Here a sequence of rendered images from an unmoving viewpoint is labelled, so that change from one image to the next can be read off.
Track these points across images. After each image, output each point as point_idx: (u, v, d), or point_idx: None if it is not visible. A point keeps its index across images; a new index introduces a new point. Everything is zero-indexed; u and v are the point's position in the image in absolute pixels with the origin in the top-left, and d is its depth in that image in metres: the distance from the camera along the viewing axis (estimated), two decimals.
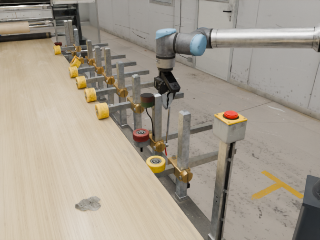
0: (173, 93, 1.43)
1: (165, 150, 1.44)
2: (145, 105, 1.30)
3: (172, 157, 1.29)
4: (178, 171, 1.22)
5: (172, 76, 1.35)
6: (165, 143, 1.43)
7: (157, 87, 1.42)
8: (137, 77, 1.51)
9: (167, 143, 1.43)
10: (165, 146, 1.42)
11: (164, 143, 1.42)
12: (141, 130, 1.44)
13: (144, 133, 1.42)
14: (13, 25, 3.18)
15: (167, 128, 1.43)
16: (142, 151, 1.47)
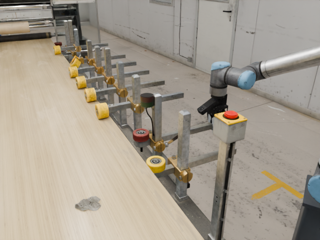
0: None
1: None
2: (145, 105, 1.30)
3: (172, 157, 1.29)
4: (178, 171, 1.22)
5: (211, 103, 1.53)
6: (165, 145, 1.42)
7: None
8: (137, 77, 1.51)
9: None
10: None
11: (165, 145, 1.42)
12: (141, 130, 1.44)
13: (144, 133, 1.42)
14: (13, 25, 3.18)
15: (175, 139, 1.37)
16: (142, 151, 1.47)
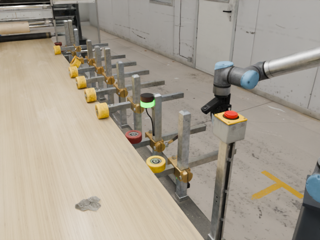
0: None
1: None
2: (145, 105, 1.30)
3: (172, 157, 1.29)
4: (178, 171, 1.22)
5: (215, 102, 1.54)
6: (165, 145, 1.42)
7: None
8: (137, 77, 1.51)
9: None
10: None
11: (165, 145, 1.42)
12: (134, 132, 1.43)
13: (136, 135, 1.40)
14: (13, 25, 3.18)
15: (175, 139, 1.37)
16: None
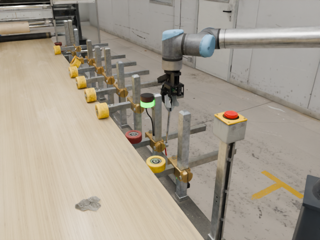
0: (163, 97, 1.37)
1: (165, 150, 1.44)
2: (145, 105, 1.30)
3: (172, 157, 1.29)
4: (178, 171, 1.22)
5: (164, 74, 1.36)
6: (165, 143, 1.43)
7: None
8: (137, 77, 1.51)
9: (167, 143, 1.43)
10: (165, 146, 1.42)
11: (164, 143, 1.42)
12: (134, 132, 1.43)
13: (136, 135, 1.40)
14: (13, 25, 3.18)
15: (167, 128, 1.43)
16: None
